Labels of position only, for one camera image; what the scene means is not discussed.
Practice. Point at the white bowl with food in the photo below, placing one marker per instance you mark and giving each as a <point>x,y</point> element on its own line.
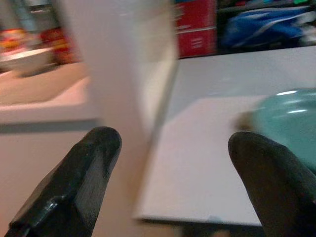
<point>24,59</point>

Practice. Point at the red snack packet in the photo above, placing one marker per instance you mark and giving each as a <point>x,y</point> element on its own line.
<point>58,44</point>

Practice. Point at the blue sports bag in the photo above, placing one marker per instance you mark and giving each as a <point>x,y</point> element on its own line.
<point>265,27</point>

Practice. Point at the teal ceramic bowl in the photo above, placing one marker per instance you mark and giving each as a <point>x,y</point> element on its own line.
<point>288,116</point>

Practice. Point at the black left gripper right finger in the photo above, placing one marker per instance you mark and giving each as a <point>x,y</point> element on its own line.
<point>274,187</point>

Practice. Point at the red cardboard box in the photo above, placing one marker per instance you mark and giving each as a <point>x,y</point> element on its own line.
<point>196,28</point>

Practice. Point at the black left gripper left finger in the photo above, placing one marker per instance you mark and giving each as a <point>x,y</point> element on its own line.
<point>74,187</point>

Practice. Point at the white paper placemat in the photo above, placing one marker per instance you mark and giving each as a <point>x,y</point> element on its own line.
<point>197,158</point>

